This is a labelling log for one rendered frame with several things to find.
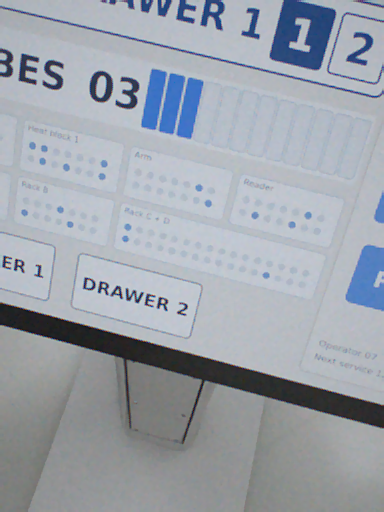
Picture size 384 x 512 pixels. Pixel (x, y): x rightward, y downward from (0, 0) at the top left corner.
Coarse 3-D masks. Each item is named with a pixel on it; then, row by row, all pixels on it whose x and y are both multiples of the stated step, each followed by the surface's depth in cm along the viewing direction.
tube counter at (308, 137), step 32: (96, 64) 37; (128, 64) 36; (96, 96) 37; (128, 96) 37; (160, 96) 37; (192, 96) 36; (224, 96) 36; (256, 96) 36; (288, 96) 36; (128, 128) 38; (160, 128) 37; (192, 128) 37; (224, 128) 37; (256, 128) 37; (288, 128) 36; (320, 128) 36; (352, 128) 36; (256, 160) 37; (288, 160) 37; (320, 160) 37; (352, 160) 36
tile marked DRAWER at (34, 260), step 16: (0, 240) 42; (16, 240) 42; (32, 240) 42; (0, 256) 42; (16, 256) 42; (32, 256) 42; (48, 256) 42; (0, 272) 43; (16, 272) 43; (32, 272) 42; (48, 272) 42; (0, 288) 43; (16, 288) 43; (32, 288) 43; (48, 288) 43
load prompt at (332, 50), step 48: (0, 0) 36; (48, 0) 36; (96, 0) 35; (144, 0) 35; (192, 0) 35; (240, 0) 34; (288, 0) 34; (336, 0) 33; (192, 48) 35; (240, 48) 35; (288, 48) 35; (336, 48) 34
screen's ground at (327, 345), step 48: (0, 48) 37; (48, 48) 37; (96, 48) 36; (144, 48) 36; (0, 96) 38; (48, 96) 38; (336, 96) 35; (144, 144) 38; (336, 192) 37; (48, 240) 41; (336, 240) 38; (240, 288) 41; (336, 288) 40; (144, 336) 43; (192, 336) 42; (240, 336) 42; (288, 336) 41; (336, 336) 41; (336, 384) 42
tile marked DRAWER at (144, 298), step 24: (96, 264) 41; (120, 264) 41; (72, 288) 42; (96, 288) 42; (120, 288) 42; (144, 288) 42; (168, 288) 41; (192, 288) 41; (96, 312) 43; (120, 312) 43; (144, 312) 42; (168, 312) 42; (192, 312) 42
